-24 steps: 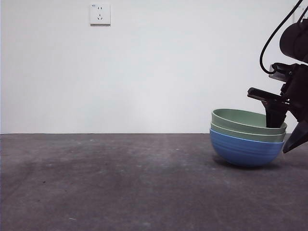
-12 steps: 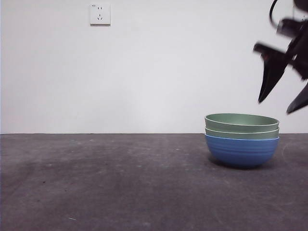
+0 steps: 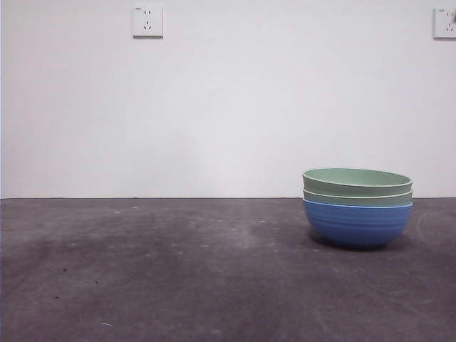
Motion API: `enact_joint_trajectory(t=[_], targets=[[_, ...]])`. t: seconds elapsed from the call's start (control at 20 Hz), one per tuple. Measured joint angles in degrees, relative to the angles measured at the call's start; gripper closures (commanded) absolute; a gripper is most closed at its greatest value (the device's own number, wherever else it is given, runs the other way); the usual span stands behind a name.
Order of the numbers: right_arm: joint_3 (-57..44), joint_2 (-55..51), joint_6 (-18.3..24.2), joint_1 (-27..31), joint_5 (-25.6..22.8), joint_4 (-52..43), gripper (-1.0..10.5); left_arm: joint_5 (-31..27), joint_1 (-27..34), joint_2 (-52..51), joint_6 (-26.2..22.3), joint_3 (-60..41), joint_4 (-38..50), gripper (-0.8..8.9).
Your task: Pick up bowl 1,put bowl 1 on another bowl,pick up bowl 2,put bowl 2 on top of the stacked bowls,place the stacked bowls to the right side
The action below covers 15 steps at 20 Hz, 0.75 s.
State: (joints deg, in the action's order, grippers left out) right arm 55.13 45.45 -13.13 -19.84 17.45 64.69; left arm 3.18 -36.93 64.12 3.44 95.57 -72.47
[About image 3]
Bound green ribbed bowl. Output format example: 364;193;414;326
302;187;414;207
301;167;414;196

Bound blue ribbed bowl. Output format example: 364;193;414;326
302;198;415;250

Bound white wall socket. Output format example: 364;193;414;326
433;7;456;40
133;4;165;39

